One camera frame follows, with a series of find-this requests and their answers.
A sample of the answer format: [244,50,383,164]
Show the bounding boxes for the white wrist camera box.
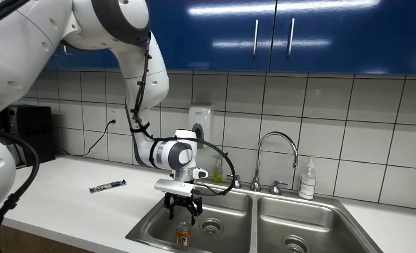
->
[155,179,194,197]

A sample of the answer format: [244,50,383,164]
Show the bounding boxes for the chrome faucet handle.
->
[227,175,242,189]
[269,180,289,196]

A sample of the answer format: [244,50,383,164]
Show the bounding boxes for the black power cord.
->
[83,119,118,158]

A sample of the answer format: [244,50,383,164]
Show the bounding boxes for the left chrome faucet handle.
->
[227,175,242,189]

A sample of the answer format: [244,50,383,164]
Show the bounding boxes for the stainless steel double sink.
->
[127,189,384,253]

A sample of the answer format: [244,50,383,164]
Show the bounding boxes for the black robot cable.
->
[124,44,238,197]

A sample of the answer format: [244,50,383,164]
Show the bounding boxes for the chrome gooseneck faucet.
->
[251,131,298,192]

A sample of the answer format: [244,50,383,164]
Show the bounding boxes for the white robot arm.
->
[0,0,207,217]

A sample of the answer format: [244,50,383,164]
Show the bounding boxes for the silver cabinet handle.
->
[252,19,260,58]
[287,17,296,57]

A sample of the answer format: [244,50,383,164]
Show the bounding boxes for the white wall soap dispenser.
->
[189,105,214,150]

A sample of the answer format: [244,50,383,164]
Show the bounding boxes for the blue upper cabinets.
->
[44,0,416,79]

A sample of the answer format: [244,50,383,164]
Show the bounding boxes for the green dish soap bottle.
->
[213,157,224,183]

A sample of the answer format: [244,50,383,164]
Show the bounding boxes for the right chrome faucet handle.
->
[269,180,289,196]

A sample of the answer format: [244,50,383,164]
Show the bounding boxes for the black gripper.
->
[165,193,203,227]

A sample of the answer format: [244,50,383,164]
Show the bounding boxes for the black microwave oven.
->
[0,106,55,162]

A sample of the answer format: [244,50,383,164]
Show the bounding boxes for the clear pump soap bottle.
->
[298,159,317,200]

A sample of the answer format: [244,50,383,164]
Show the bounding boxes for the orange drink can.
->
[176,223,192,248]

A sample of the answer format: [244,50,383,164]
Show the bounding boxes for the black marker pen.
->
[89,180,127,194]

